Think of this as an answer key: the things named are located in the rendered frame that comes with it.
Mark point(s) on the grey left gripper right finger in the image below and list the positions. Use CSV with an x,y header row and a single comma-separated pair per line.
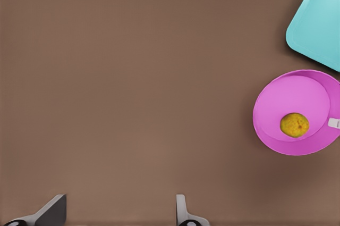
x,y
182,210

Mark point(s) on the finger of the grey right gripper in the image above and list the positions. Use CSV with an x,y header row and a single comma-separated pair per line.
x,y
334,123

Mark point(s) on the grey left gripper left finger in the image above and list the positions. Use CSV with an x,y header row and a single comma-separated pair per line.
x,y
51,211

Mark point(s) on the orange fruit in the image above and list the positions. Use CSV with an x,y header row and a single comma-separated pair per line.
x,y
294,125

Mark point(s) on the pink round plate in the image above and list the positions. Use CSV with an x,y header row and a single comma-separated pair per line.
x,y
292,98

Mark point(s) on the teal tray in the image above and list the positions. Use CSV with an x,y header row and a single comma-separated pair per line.
x,y
316,21

